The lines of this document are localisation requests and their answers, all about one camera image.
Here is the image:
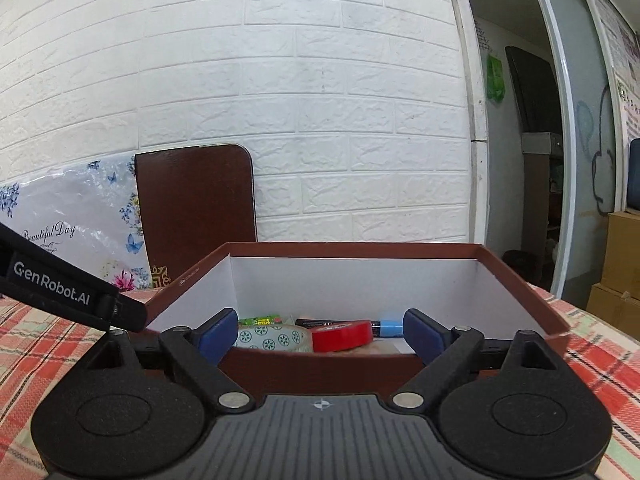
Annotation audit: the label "blue cylindrical battery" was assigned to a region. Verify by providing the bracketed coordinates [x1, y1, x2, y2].
[371, 320, 404, 338]

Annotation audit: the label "black small object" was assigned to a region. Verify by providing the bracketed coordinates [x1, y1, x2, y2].
[295, 318, 372, 330]

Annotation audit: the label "green snack packet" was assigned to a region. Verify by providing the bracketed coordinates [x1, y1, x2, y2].
[239, 314, 282, 326]

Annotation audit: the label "red electrical tape roll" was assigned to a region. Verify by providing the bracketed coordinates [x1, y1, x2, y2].
[309, 321, 373, 353]

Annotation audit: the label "plaid tablecloth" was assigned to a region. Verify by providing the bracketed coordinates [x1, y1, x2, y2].
[1, 287, 640, 479]

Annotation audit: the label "brown cardboard box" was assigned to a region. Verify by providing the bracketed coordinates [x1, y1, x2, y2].
[143, 243, 568, 398]

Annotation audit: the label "stacked cardboard boxes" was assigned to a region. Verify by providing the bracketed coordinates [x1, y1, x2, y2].
[587, 212, 640, 339]

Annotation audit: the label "green hanging item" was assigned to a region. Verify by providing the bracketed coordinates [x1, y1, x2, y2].
[486, 54, 506, 104]

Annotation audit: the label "dark hanging board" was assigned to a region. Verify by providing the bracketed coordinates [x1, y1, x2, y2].
[506, 46, 562, 133]

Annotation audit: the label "white door frame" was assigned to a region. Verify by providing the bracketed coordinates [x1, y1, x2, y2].
[537, 0, 584, 307]

